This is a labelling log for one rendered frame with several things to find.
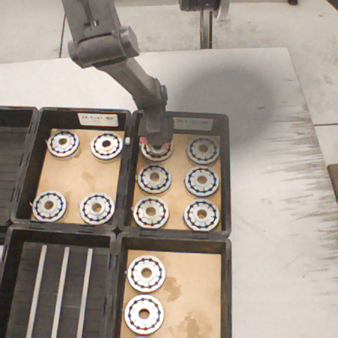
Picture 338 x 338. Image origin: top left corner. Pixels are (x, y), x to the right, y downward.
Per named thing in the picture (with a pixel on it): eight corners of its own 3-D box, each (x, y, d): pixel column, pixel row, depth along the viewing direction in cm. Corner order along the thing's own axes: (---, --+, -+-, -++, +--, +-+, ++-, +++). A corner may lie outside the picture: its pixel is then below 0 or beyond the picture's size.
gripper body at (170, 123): (173, 141, 118) (173, 126, 112) (138, 139, 119) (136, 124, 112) (174, 123, 121) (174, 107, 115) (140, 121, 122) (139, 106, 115)
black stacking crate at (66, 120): (48, 128, 137) (40, 107, 127) (133, 131, 136) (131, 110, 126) (23, 238, 117) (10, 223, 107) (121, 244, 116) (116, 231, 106)
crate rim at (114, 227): (41, 110, 128) (39, 106, 126) (132, 114, 128) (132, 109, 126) (11, 226, 108) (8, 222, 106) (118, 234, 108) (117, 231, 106)
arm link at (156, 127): (164, 81, 104) (131, 87, 105) (167, 117, 98) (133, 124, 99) (173, 108, 114) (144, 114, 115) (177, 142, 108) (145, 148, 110)
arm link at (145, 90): (126, 16, 65) (66, 32, 66) (130, 48, 64) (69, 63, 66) (168, 82, 107) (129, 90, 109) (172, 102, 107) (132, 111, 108)
